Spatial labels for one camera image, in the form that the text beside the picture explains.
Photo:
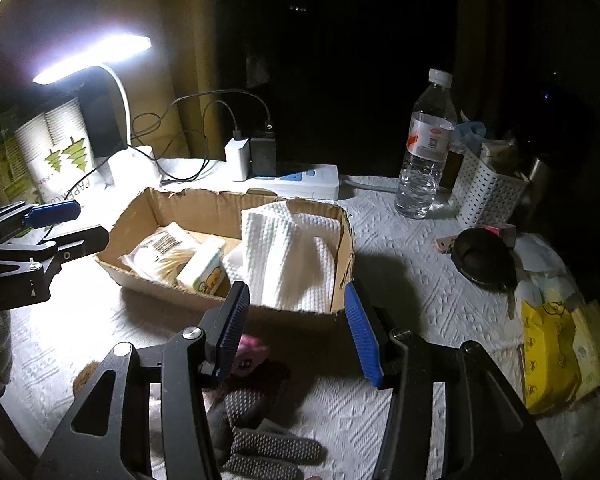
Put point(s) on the white waffle cloth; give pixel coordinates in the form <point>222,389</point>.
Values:
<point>280,250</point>

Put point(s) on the white power strip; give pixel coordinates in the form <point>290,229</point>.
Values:
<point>305,180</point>

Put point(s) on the brown packet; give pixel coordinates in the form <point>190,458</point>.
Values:
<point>500,157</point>

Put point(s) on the white crumpled plastic bag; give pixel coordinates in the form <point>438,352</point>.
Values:
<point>545,275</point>

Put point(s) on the grey knit glove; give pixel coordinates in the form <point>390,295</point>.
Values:
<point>265,447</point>

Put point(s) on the pink plush toy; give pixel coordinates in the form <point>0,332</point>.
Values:
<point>252,355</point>

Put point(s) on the blue plastic bag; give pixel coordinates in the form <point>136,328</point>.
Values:
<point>467,132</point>

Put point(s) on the small brown card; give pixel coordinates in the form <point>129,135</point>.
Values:
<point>443,245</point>

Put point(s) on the green paper cup bag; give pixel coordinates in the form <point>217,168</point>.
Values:
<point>2,170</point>

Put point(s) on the black round pouch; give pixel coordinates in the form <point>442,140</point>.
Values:
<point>482,260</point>

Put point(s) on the small pink box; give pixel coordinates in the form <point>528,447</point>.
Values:
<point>497,232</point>

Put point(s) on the yellow curtain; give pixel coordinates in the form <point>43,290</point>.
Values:
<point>180,35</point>

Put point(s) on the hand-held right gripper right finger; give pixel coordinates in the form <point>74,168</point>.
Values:
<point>362,335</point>

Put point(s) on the white perforated basket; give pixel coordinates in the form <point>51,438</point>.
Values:
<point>485,195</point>

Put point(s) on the white charger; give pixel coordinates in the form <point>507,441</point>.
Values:
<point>236,160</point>

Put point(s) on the cardboard box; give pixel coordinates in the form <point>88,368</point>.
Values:
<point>130,220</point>

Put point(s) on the black charger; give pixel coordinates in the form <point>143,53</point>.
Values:
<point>263,155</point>

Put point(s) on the brown plush toy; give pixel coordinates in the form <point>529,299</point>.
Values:
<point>84,377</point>

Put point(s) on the cotton swab pack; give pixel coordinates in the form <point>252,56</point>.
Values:
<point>155,260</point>

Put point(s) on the white textured tablecloth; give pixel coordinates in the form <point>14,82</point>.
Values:
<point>430,320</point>

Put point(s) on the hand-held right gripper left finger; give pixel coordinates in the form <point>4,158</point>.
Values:
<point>230,330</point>

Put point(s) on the white desk lamp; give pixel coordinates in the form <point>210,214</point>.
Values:
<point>130,165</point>

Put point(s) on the metal cup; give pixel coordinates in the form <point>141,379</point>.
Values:
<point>537,190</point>

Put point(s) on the clear water bottle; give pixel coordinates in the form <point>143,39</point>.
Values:
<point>422,170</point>

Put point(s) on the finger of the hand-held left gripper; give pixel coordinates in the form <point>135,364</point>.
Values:
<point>75,245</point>
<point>50,214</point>

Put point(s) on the white paper cup sleeve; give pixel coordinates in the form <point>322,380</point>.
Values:
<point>55,135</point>

